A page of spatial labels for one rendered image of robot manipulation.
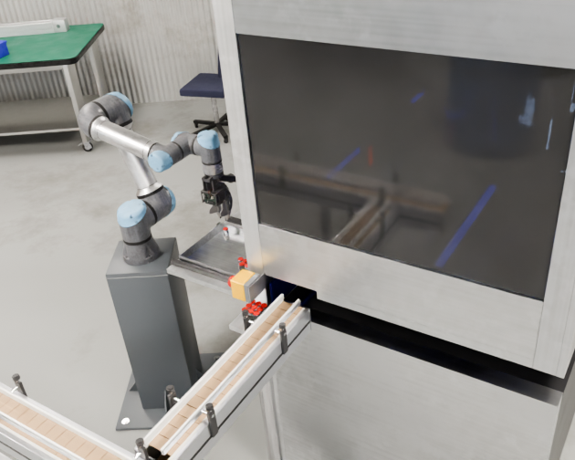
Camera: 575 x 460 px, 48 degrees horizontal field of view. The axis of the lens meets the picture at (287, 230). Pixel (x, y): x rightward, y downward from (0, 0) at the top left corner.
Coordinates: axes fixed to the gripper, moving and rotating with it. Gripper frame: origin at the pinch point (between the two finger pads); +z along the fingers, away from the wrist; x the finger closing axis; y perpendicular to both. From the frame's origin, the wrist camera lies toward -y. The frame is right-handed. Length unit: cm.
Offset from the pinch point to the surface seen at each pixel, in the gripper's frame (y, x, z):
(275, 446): 50, 50, 51
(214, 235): 1.1, -5.5, 10.0
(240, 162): 29, 34, -43
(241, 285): 38, 36, -4
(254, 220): 29, 37, -23
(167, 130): -220, -243, 98
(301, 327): 34, 55, 9
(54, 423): 101, 17, 5
